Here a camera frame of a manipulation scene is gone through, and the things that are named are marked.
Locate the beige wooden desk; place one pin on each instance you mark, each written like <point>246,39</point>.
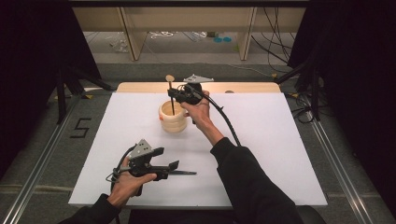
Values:
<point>186,18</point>

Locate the person's right hand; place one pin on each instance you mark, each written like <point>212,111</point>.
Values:
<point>200,113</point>

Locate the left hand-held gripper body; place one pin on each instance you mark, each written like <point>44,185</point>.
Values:
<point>141,165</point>

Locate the clear plastic bag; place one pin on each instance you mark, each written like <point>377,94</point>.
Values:
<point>120,46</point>

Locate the black metal stand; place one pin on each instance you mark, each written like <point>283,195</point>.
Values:
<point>61,99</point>
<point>314,99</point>

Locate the wooden spoon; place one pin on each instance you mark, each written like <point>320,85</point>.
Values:
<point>170,78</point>

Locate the aluminium floor rail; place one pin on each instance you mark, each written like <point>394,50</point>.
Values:
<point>30,183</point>
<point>346,186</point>

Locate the person's left hand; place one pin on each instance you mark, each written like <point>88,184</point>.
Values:
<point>126,186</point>

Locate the black curtain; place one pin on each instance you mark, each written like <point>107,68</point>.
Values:
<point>358,77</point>
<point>31,62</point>

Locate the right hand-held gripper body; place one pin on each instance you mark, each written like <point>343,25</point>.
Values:
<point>191,95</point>

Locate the blue disc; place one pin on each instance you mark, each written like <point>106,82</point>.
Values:
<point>227,39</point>
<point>218,39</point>

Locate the small green box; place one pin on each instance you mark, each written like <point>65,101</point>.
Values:
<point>212,34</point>

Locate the white foam board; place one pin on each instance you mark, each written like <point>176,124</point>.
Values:
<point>264,140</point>

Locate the cream ribbed brush holder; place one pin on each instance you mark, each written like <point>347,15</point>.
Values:
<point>174,125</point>

